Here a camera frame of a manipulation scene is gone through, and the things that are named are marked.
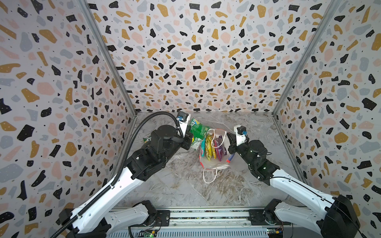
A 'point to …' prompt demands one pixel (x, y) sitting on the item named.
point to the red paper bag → (215, 164)
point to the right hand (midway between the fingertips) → (227, 131)
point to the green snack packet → (198, 132)
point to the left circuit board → (148, 233)
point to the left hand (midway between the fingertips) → (190, 125)
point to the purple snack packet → (220, 147)
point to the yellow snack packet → (210, 150)
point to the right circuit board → (275, 232)
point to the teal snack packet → (203, 147)
